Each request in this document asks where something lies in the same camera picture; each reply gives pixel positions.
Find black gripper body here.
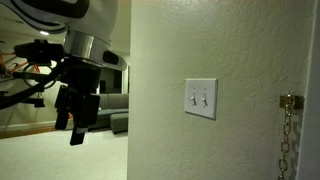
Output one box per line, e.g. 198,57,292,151
60,57,103,101

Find wicker basket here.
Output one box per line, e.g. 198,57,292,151
66,117,75,131

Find black stand bar with clamp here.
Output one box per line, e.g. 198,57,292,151
0,89,46,109

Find grey sofa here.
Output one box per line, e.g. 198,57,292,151
89,93,130,131

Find white framed window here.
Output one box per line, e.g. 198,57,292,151
97,65,131,95

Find grey ottoman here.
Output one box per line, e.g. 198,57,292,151
109,112,130,135

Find wooden baseboard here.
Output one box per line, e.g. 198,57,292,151
0,120,58,140

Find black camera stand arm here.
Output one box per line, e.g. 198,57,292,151
12,71,54,83

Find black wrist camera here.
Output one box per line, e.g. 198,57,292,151
13,38,66,66

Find white double switch plate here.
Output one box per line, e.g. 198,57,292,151
183,78,219,121

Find brass door chain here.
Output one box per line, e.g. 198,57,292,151
277,96,296,180

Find brass chain bracket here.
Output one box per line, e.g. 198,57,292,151
279,94,305,110

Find white door frame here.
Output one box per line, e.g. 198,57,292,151
295,0,320,180

